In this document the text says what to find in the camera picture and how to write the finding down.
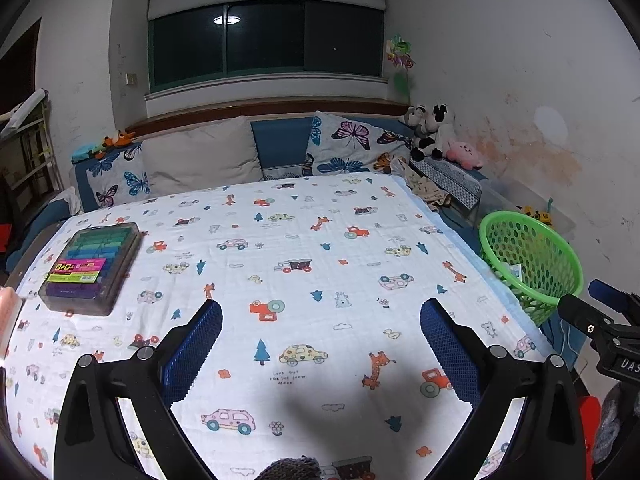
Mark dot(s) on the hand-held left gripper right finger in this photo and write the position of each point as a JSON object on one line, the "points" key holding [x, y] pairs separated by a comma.
{"points": [[450, 355]]}

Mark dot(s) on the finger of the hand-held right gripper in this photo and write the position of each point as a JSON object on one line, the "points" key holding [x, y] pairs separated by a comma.
{"points": [[615, 295], [582, 312]]}

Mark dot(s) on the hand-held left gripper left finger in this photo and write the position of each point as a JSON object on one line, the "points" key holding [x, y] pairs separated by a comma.
{"points": [[192, 355]]}

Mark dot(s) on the green plastic basket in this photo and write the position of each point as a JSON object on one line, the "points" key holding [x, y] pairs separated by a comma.
{"points": [[537, 310]]}

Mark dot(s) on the person's right hand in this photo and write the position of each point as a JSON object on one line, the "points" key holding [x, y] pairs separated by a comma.
{"points": [[617, 420]]}

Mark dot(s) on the person's left hand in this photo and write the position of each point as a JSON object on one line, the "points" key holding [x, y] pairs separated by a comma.
{"points": [[290, 470]]}

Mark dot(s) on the red box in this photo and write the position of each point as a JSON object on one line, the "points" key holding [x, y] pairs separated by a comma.
{"points": [[590, 425]]}

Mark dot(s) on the yellow toy excavator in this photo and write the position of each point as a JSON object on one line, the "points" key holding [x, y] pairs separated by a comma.
{"points": [[529, 211], [545, 218]]}

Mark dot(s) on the plastic case of coloured markers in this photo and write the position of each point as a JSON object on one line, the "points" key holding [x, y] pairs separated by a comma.
{"points": [[90, 270]]}

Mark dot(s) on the white cartoon printed blanket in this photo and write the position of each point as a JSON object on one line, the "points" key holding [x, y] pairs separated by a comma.
{"points": [[350, 260]]}

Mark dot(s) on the clear storage bin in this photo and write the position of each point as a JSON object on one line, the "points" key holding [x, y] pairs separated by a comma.
{"points": [[505, 195]]}

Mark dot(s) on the small printed garment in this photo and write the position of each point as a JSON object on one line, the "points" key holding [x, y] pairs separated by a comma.
{"points": [[425, 187]]}

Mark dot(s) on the grey patterned cushion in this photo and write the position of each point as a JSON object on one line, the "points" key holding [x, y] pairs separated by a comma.
{"points": [[455, 180]]}

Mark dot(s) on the pink tissue pack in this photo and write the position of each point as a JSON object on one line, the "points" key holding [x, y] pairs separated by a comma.
{"points": [[10, 315]]}

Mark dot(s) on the small butterfly print pillow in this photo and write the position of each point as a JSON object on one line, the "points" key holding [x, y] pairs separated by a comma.
{"points": [[117, 180]]}

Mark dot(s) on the beige pillow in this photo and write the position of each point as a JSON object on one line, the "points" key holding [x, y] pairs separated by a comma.
{"points": [[200, 160]]}

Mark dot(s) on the pink plush toy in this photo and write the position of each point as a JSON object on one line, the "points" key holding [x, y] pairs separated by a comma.
{"points": [[465, 154]]}

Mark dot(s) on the black white cow plush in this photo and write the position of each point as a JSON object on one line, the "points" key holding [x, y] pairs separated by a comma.
{"points": [[435, 130]]}

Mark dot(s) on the teal plush toy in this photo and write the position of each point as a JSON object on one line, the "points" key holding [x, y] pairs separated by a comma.
{"points": [[90, 152]]}

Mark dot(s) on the blue upholstered bed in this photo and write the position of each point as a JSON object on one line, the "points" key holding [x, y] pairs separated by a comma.
{"points": [[280, 145]]}

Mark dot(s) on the orange plush toy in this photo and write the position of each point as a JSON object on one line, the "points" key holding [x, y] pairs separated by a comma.
{"points": [[119, 139]]}

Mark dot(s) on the large butterfly print pillow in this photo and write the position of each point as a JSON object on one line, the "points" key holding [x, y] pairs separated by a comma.
{"points": [[350, 145]]}

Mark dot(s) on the wooden window ledge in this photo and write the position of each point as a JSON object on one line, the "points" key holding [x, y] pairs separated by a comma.
{"points": [[200, 116]]}

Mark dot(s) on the white shelf unit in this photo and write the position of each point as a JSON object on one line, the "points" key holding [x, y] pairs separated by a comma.
{"points": [[30, 160]]}

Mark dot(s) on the colourful pinwheel toy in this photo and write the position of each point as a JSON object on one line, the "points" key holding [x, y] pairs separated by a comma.
{"points": [[400, 55]]}

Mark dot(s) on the dark window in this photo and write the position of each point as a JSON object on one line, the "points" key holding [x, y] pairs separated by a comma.
{"points": [[275, 40]]}

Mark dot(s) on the dark brown door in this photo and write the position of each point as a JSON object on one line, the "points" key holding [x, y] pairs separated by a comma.
{"points": [[22, 75]]}

